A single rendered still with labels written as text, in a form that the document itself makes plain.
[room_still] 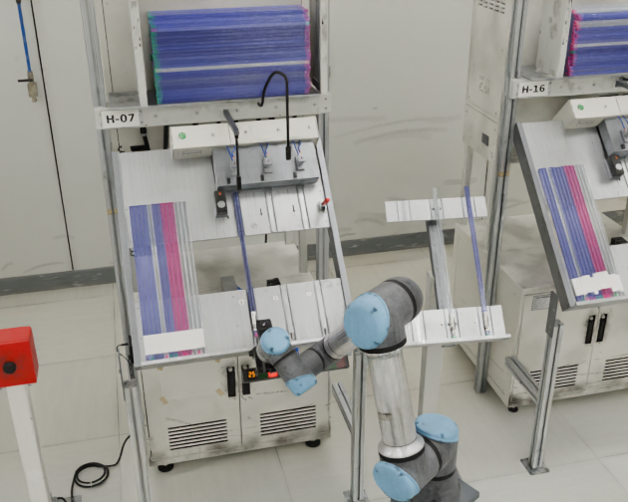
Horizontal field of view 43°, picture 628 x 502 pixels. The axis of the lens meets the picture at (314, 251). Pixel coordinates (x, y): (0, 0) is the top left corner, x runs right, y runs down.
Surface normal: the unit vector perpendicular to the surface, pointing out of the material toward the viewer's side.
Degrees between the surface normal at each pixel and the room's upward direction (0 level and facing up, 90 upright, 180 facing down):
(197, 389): 90
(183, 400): 90
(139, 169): 46
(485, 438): 0
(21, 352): 90
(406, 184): 90
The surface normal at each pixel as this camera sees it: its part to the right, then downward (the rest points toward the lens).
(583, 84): 0.24, 0.43
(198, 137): 0.17, -0.32
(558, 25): -0.97, 0.11
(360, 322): -0.66, 0.21
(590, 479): 0.00, -0.90
